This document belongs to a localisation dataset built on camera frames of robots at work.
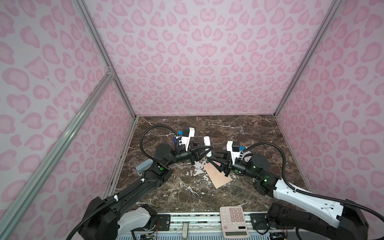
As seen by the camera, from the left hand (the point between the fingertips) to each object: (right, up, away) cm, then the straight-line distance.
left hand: (212, 146), depth 61 cm
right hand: (0, -5, +2) cm, 5 cm away
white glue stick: (-2, +2, -1) cm, 2 cm away
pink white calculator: (+11, -38, +10) cm, 41 cm away
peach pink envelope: (+6, -22, +27) cm, 35 cm away
